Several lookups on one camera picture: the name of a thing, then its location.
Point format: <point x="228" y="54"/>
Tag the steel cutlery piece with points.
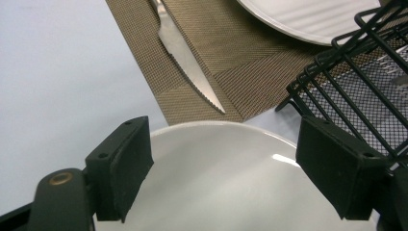
<point x="393" y="59"/>

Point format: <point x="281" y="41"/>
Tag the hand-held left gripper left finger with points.
<point x="122" y="166"/>

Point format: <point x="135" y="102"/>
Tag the white round plate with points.
<point x="304" y="19"/>
<point x="224" y="179"/>

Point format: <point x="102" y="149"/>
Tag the brown woven placemat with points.
<point x="256" y="64"/>

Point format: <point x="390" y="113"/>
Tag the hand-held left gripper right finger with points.
<point x="343" y="170"/>

